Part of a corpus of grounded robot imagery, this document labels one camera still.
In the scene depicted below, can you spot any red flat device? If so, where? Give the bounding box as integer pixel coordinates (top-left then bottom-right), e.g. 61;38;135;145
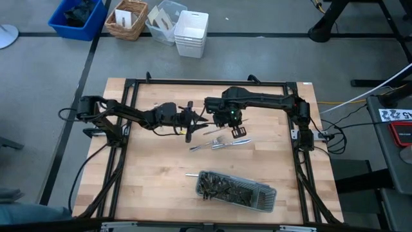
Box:
388;121;412;148

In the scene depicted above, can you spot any round white floor base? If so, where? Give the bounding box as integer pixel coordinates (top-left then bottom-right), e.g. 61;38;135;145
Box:
0;23;20;50

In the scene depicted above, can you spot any white plastic bin stack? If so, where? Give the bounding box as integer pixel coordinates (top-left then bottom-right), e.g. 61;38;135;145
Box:
173;10;210;59

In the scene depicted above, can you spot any wicker basket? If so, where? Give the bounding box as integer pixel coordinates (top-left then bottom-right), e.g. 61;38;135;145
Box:
104;0;149;42

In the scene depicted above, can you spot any white number label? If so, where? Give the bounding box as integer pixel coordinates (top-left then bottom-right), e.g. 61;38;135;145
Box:
378;108;412;123

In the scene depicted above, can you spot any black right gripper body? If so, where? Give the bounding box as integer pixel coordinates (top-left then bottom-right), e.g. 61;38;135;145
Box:
204;95;243;128

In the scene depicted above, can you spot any black aluminium table frame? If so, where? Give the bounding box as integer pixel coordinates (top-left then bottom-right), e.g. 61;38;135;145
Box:
73;71;342;226

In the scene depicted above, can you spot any clear round object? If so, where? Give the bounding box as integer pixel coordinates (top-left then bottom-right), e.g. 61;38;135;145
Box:
399;144;412;166

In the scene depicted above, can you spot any person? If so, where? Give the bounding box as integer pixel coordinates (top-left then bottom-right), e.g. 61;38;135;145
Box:
0;188;73;226

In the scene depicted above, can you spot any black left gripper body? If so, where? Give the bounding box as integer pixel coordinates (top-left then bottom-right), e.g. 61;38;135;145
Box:
153;101;194;144

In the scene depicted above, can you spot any black stand foot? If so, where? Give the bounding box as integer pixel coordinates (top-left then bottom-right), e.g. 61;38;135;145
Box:
307;0;351;44

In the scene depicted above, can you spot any clear plastic bin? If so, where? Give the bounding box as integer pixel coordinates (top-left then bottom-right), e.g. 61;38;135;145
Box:
145;0;189;47

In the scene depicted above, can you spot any blue plastic bin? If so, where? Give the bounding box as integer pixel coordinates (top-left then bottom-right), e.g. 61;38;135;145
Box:
47;0;109;42

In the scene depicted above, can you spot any white card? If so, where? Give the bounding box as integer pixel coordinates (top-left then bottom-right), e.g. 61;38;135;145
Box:
114;8;133;30

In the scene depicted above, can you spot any black desk leg frame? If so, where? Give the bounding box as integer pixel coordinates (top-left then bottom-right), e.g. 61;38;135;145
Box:
350;0;412;88

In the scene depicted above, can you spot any dark grey side desk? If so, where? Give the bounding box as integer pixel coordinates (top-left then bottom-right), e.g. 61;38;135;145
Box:
366;84;412;195

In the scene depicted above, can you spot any white cable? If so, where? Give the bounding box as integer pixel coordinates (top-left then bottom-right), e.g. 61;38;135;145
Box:
318;62;412;114

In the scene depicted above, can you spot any black power cable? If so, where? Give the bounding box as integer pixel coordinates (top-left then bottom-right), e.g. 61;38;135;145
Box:
68;143;110;215

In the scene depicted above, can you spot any black cloth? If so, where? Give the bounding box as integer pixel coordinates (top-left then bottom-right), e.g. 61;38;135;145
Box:
63;0;97;28

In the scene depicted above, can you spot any grey plastic cutlery basket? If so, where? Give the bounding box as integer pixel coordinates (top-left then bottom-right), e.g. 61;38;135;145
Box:
194;169;277;213

